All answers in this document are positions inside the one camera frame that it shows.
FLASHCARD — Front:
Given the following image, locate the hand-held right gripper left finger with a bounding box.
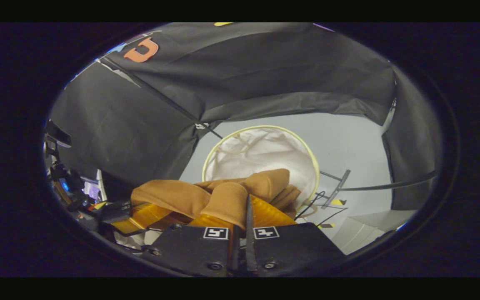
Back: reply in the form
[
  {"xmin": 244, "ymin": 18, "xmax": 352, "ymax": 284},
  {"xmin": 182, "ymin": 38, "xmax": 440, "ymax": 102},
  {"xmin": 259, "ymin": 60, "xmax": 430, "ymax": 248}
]
[{"xmin": 141, "ymin": 214, "xmax": 241, "ymax": 278}]

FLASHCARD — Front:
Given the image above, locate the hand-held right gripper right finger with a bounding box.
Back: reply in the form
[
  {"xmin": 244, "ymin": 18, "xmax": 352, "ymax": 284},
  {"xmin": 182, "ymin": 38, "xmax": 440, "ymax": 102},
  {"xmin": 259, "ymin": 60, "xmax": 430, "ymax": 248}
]
[{"xmin": 244, "ymin": 194, "xmax": 346, "ymax": 277}]

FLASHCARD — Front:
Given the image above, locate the brown collared jacket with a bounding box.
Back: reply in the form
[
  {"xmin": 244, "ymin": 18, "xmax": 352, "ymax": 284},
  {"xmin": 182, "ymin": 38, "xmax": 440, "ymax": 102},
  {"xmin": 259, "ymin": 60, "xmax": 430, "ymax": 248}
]
[{"xmin": 131, "ymin": 168, "xmax": 303, "ymax": 230}]

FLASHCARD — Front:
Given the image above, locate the white round laundry hamper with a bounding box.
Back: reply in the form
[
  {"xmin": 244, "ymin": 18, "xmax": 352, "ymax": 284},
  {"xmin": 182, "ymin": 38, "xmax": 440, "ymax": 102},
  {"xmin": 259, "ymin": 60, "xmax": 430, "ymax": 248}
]
[{"xmin": 202, "ymin": 125, "xmax": 320, "ymax": 209}]

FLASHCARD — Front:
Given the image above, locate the white box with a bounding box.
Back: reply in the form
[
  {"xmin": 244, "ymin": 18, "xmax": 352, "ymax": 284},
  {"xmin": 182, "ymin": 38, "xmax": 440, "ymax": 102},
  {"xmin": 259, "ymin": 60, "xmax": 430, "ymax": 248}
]
[{"xmin": 332, "ymin": 210, "xmax": 418, "ymax": 255}]

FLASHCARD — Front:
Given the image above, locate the computer monitor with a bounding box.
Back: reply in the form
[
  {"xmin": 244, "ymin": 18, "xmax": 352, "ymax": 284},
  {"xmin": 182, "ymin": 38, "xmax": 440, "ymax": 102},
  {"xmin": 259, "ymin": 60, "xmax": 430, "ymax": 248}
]
[{"xmin": 45, "ymin": 120, "xmax": 73, "ymax": 148}]

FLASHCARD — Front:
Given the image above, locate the black cable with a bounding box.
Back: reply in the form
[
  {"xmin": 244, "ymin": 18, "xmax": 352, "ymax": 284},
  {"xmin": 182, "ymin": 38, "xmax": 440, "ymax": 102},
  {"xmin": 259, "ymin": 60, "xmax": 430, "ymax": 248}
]
[{"xmin": 294, "ymin": 191, "xmax": 349, "ymax": 228}]

